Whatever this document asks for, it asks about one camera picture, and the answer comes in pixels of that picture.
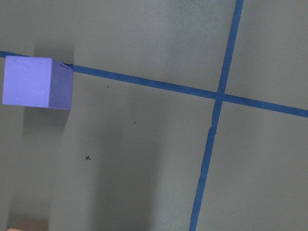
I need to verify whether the purple foam block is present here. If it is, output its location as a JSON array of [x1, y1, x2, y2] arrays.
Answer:
[[2, 56, 73, 110]]

